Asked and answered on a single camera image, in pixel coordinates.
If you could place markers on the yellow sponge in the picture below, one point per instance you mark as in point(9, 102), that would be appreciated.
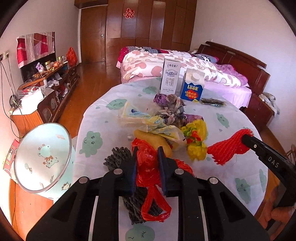
point(155, 141)

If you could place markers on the white box on cabinet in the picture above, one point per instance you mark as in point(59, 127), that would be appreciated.
point(30, 101)

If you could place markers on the white tall milk carton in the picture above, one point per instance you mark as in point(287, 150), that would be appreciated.
point(170, 76)

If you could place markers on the dark snack packet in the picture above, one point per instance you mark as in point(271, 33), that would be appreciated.
point(212, 102)

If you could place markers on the right hand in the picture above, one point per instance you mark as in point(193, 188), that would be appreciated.
point(281, 214)

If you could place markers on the red double happiness sticker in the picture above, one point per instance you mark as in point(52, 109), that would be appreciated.
point(129, 13)

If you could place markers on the red plastic bag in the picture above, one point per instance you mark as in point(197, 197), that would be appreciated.
point(148, 176)

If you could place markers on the dark wooden bed frame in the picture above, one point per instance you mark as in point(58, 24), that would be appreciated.
point(259, 113)

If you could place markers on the wooden TV cabinet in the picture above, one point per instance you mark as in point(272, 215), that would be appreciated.
point(57, 87)

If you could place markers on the pink heart-print duvet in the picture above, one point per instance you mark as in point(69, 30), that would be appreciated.
point(143, 62)

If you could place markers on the television with patchwork cloth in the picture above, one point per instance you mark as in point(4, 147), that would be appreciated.
point(33, 49)

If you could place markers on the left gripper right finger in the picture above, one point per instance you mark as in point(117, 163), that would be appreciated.
point(207, 209)

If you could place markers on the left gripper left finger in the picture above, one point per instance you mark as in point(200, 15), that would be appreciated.
point(88, 210)

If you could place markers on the wooden wardrobe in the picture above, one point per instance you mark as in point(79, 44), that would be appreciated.
point(158, 24)

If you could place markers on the orange-red hanging bag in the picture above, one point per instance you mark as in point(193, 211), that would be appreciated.
point(71, 57)

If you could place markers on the purple wrapper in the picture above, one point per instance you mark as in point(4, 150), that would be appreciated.
point(171, 110)

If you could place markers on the wooden door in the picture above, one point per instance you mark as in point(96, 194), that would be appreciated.
point(92, 34)

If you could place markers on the orange-red foam fruit net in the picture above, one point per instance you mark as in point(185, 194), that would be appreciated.
point(223, 151)

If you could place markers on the white red paper bag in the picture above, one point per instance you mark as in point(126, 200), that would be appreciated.
point(8, 165)

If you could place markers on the black foam fruit net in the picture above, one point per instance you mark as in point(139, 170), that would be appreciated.
point(121, 180)

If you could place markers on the blue Look milk carton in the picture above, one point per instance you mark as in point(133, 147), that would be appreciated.
point(193, 85)

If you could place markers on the mint green trash bin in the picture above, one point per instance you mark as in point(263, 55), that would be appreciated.
point(44, 161)

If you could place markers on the wall power socket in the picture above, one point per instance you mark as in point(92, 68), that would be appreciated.
point(4, 55)

